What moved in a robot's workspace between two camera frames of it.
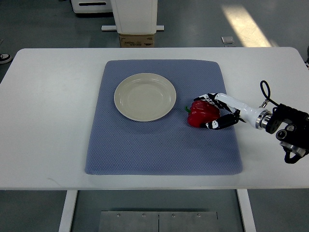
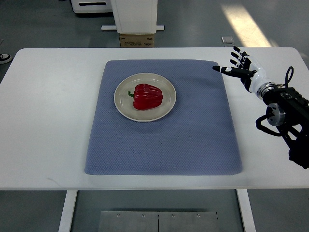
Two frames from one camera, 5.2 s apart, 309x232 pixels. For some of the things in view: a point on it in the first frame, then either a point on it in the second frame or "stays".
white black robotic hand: [258, 118] to [252, 76]
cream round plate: [143, 97] stays
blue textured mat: [168, 146] stays
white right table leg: [247, 210] stays
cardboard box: [136, 40] stays
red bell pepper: [201, 112] to [146, 97]
